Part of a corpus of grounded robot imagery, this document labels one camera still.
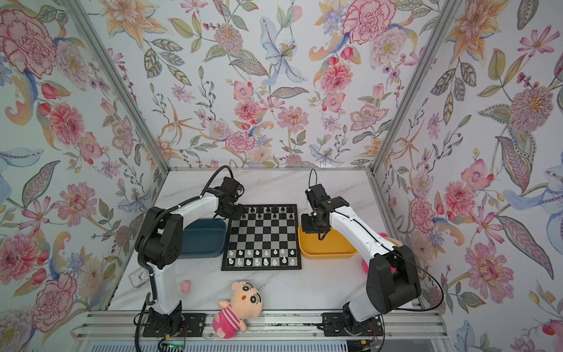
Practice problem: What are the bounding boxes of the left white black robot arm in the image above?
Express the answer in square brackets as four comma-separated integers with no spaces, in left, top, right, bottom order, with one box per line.
[135,177,244,316]

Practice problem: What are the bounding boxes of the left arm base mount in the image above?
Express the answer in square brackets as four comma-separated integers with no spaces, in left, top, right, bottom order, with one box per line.
[142,312,207,337]

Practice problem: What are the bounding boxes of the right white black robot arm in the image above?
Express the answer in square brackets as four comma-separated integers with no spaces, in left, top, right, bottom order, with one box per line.
[301,184,422,324]

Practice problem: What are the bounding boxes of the black corrugated cable hose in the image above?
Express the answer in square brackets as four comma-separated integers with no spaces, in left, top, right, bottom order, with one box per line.
[133,164,234,352]

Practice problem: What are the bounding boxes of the small pink eraser toy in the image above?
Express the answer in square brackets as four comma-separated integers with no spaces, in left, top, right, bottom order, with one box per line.
[180,280,191,294]

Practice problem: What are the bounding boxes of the small white clock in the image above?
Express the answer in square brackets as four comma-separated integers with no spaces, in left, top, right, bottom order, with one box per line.
[128,268,150,288]

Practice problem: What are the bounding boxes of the teal plastic tray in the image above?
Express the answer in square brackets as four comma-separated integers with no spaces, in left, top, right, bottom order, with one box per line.
[179,219,227,259]

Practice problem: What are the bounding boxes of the pink striped plush doll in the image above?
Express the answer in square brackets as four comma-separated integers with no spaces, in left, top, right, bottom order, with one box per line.
[213,281,263,339]

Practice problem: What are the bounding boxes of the yellow plastic tray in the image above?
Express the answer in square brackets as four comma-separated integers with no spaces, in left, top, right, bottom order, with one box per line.
[299,225,358,260]

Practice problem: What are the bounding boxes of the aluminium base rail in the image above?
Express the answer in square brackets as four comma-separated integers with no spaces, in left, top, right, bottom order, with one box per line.
[70,309,448,341]

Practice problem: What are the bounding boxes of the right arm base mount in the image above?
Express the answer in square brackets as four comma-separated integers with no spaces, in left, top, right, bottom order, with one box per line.
[318,312,384,338]

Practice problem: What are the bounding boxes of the black and white chessboard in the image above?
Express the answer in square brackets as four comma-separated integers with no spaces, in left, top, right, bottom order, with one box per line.
[221,204,302,271]

